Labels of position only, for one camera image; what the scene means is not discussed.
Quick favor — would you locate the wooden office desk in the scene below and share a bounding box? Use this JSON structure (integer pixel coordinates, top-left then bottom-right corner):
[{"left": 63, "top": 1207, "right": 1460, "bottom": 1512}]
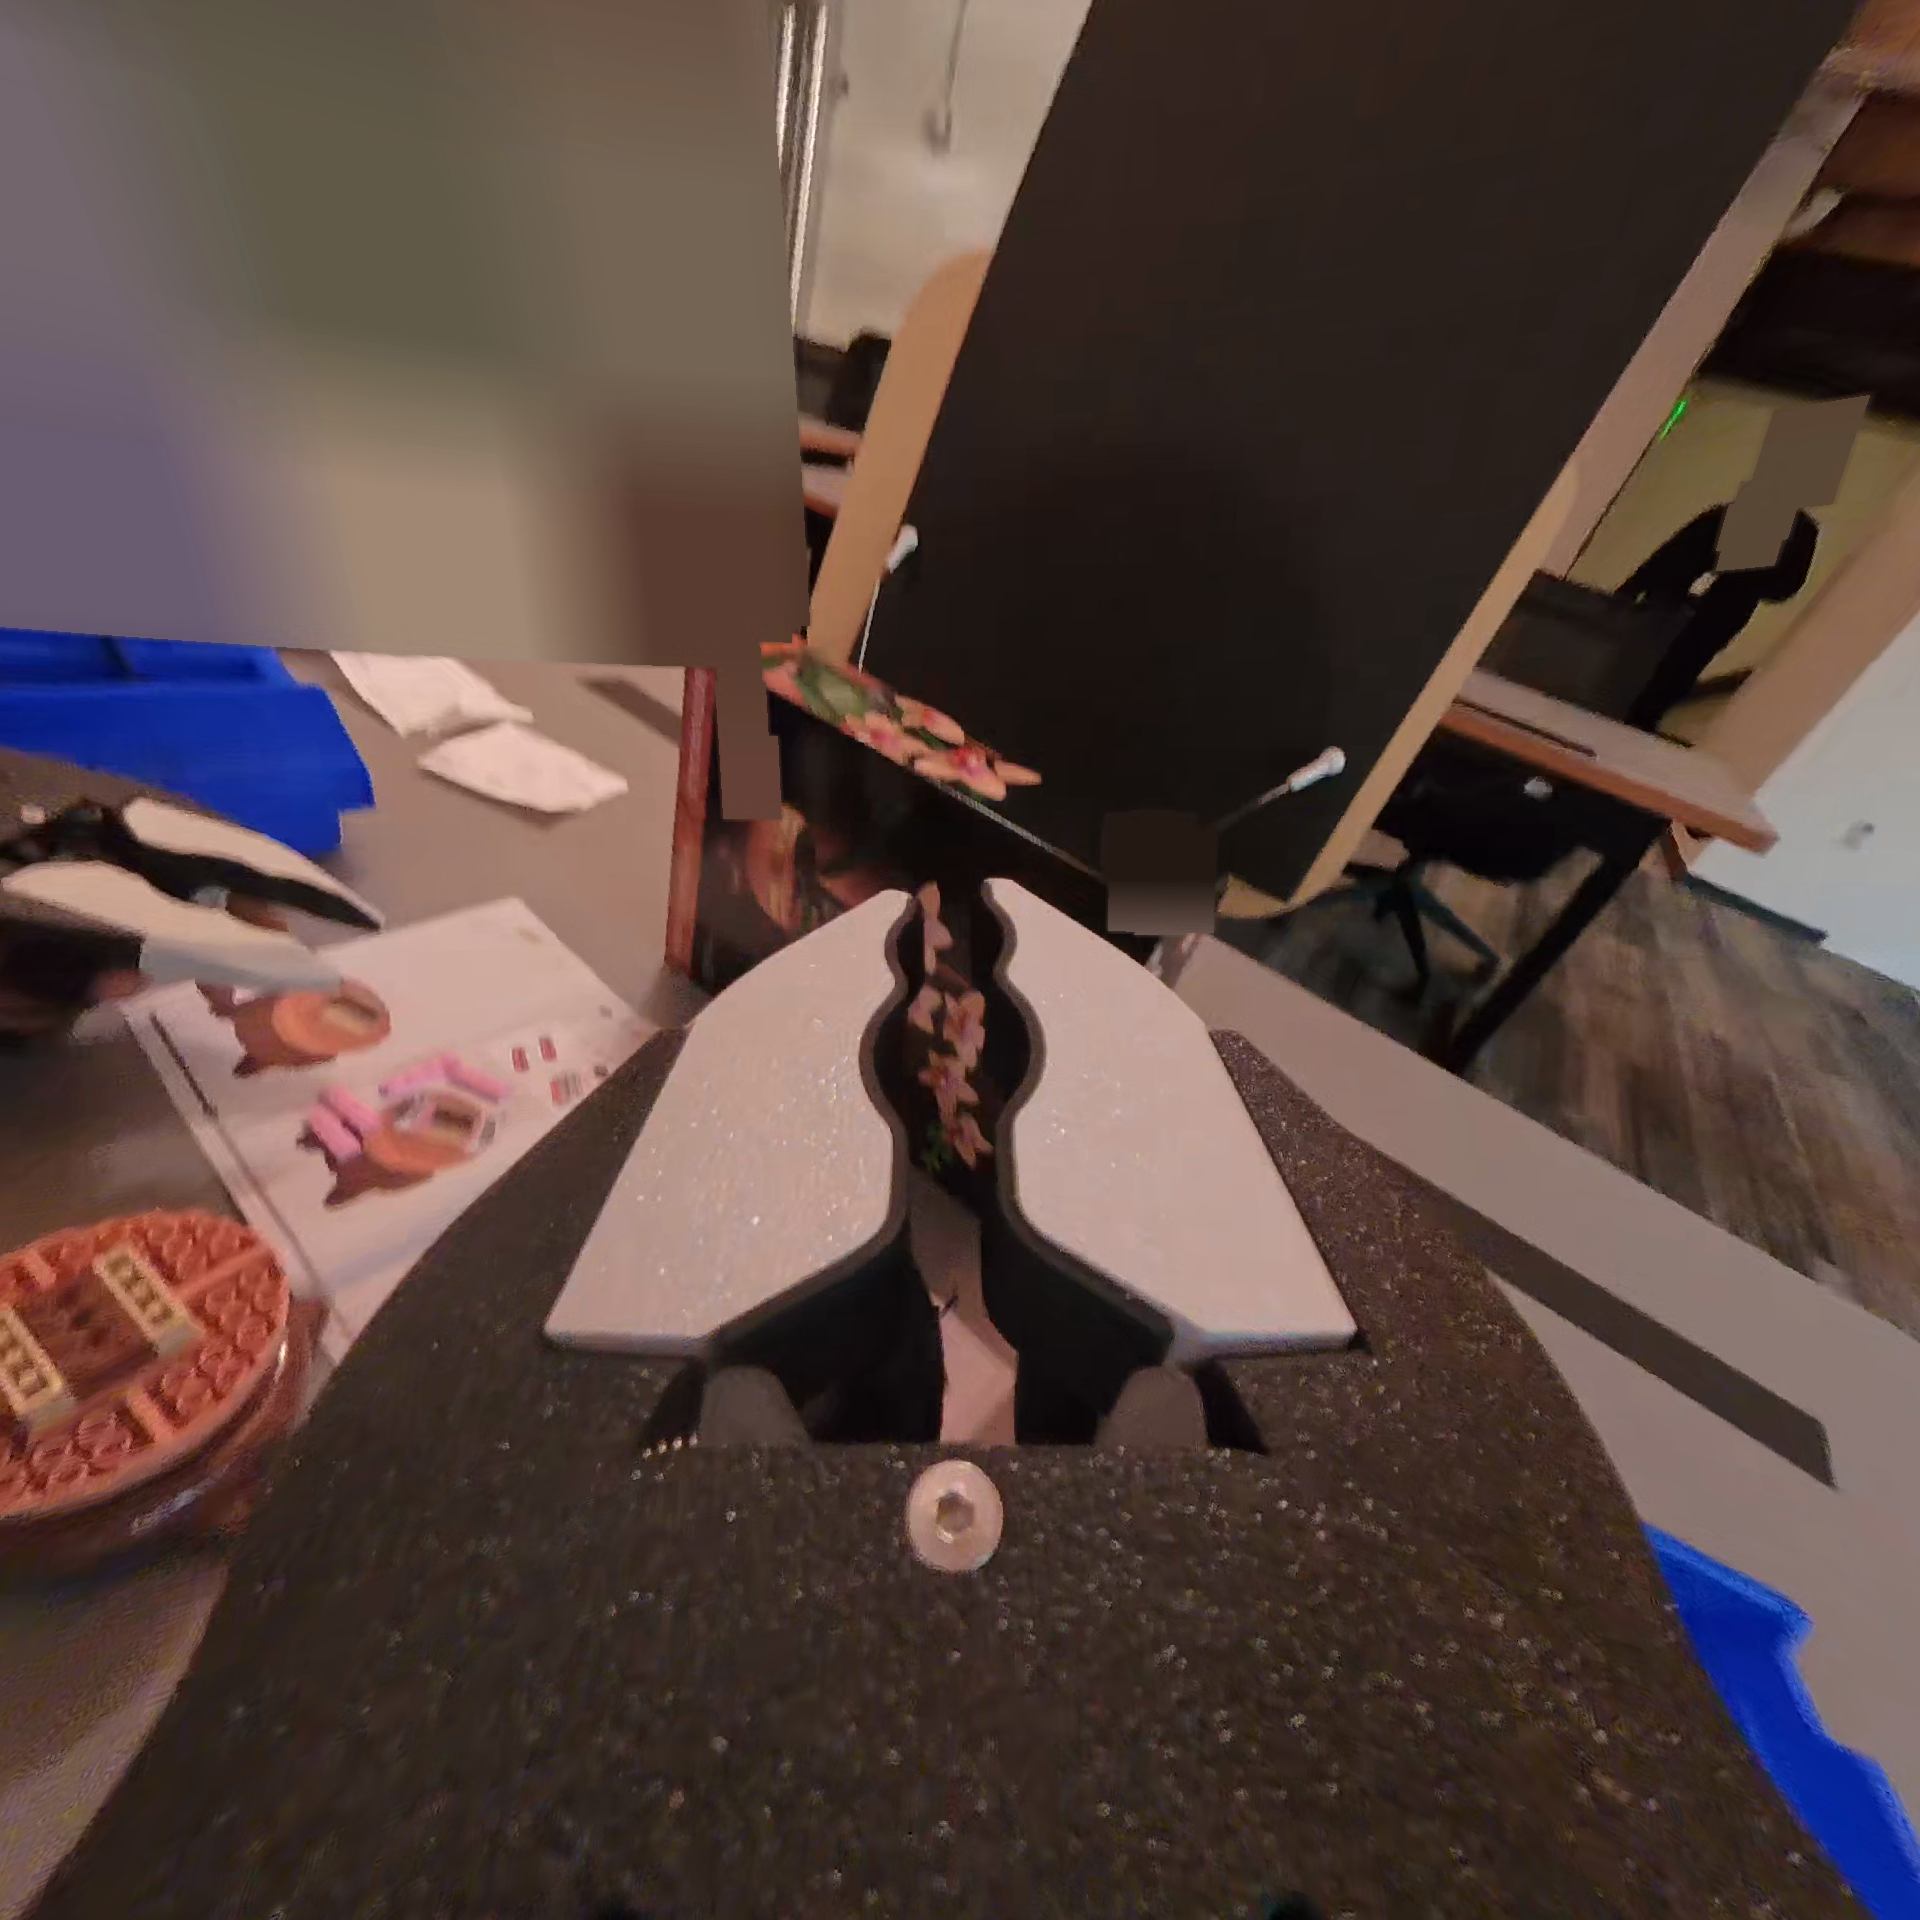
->
[{"left": 1437, "top": 660, "right": 1786, "bottom": 1074}]

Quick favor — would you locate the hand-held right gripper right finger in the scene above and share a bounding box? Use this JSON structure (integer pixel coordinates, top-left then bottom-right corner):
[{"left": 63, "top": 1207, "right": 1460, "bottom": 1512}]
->
[{"left": 993, "top": 880, "right": 1360, "bottom": 1360}]

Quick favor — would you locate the dark building set box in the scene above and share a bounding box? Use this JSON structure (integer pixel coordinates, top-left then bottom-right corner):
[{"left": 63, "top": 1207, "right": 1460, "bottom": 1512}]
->
[{"left": 667, "top": 637, "right": 1206, "bottom": 1207}]

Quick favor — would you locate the pink brick plate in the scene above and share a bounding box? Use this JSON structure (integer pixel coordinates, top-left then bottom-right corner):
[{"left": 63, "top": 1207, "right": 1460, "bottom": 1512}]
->
[
  {"left": 400, "top": 1044, "right": 518, "bottom": 1109},
  {"left": 308, "top": 1080, "right": 400, "bottom": 1172}
]

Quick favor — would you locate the white paper bag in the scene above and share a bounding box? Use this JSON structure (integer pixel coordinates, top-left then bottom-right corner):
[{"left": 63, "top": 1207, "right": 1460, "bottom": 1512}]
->
[
  {"left": 332, "top": 650, "right": 536, "bottom": 742},
  {"left": 419, "top": 721, "right": 637, "bottom": 817}
]

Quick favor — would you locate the black divider panel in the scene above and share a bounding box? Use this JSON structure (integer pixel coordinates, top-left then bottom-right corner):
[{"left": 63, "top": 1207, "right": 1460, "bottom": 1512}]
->
[{"left": 868, "top": 0, "right": 1865, "bottom": 911}]

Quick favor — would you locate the beige curved panel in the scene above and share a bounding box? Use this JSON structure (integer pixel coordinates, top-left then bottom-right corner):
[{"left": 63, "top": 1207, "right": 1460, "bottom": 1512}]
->
[{"left": 804, "top": 253, "right": 996, "bottom": 671}]

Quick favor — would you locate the black office chair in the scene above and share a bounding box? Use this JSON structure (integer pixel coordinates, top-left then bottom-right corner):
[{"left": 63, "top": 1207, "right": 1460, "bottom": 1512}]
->
[{"left": 1353, "top": 571, "right": 1678, "bottom": 989}]

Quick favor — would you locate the grey desk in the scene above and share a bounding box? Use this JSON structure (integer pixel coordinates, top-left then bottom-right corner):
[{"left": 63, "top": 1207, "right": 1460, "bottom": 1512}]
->
[{"left": 0, "top": 654, "right": 1920, "bottom": 1920}]

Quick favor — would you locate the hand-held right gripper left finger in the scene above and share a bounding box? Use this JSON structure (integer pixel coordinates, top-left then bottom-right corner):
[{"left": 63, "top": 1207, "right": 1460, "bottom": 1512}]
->
[{"left": 544, "top": 890, "right": 916, "bottom": 1368}]

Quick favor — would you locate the open building instruction booklet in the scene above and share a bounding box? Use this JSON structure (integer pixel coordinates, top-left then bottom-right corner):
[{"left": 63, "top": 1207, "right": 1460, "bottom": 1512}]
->
[{"left": 136, "top": 890, "right": 708, "bottom": 1360}]

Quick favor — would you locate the round orange lego pot build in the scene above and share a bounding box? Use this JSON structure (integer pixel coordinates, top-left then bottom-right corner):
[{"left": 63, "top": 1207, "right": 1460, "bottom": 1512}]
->
[{"left": 0, "top": 1207, "right": 332, "bottom": 1517}]

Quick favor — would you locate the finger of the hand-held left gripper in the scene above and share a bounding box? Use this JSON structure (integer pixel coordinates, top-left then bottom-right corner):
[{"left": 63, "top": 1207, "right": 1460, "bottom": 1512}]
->
[
  {"left": 93, "top": 783, "right": 386, "bottom": 933},
  {"left": 0, "top": 866, "right": 342, "bottom": 996}
]

